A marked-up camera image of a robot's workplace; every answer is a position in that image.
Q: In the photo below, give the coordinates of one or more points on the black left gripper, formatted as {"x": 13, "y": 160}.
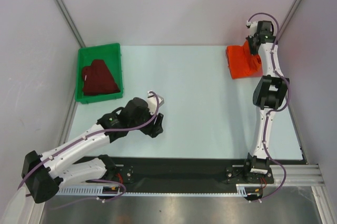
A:
{"x": 154, "y": 129}

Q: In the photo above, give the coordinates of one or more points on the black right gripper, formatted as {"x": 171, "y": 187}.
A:
{"x": 253, "y": 45}

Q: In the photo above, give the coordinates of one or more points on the orange t-shirt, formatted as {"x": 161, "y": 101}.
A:
{"x": 241, "y": 63}

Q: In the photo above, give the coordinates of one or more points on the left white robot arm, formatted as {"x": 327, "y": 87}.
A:
{"x": 44, "y": 175}

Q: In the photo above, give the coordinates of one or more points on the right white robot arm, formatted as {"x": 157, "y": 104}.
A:
{"x": 268, "y": 97}

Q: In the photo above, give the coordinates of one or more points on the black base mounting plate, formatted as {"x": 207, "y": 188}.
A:
{"x": 177, "y": 175}

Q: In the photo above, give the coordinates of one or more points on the dark red t-shirt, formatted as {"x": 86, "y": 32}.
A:
{"x": 98, "y": 80}

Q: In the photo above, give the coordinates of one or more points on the green plastic bin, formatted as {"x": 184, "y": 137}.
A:
{"x": 111, "y": 54}

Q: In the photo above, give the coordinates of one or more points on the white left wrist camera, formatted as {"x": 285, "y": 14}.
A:
{"x": 154, "y": 100}

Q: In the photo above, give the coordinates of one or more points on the aluminium frame rail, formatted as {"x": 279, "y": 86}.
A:
{"x": 296, "y": 175}

